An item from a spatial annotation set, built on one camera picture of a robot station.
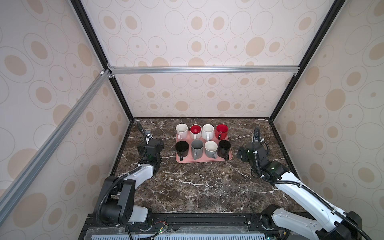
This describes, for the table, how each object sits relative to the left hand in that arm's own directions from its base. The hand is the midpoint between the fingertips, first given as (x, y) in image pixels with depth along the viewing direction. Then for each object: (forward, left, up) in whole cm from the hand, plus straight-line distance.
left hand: (153, 136), depth 88 cm
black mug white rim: (0, -43, -14) cm, 45 cm away
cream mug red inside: (+15, -25, -15) cm, 32 cm away
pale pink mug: (+12, -15, -9) cm, 22 cm away
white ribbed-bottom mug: (+11, -33, -10) cm, 36 cm away
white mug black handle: (-3, -16, -8) cm, 18 cm away
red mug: (+15, -44, -14) cm, 48 cm away
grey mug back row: (0, -35, -11) cm, 37 cm away
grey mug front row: (-1, -26, -9) cm, 27 cm away
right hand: (-10, -53, +3) cm, 54 cm away
